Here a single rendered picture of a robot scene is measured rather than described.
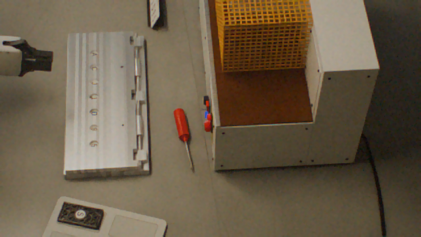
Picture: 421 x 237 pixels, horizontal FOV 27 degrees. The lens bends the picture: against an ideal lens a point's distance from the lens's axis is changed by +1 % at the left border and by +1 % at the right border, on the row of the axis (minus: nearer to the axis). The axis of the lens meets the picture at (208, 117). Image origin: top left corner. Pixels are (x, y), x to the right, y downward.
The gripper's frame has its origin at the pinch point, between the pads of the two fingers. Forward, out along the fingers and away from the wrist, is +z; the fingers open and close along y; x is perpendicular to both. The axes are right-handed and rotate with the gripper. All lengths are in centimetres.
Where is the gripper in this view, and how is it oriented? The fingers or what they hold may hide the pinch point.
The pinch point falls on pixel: (43, 60)
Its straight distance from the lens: 212.3
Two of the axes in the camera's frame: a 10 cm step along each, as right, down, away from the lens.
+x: 0.7, 8.1, -5.8
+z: 9.7, 0.8, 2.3
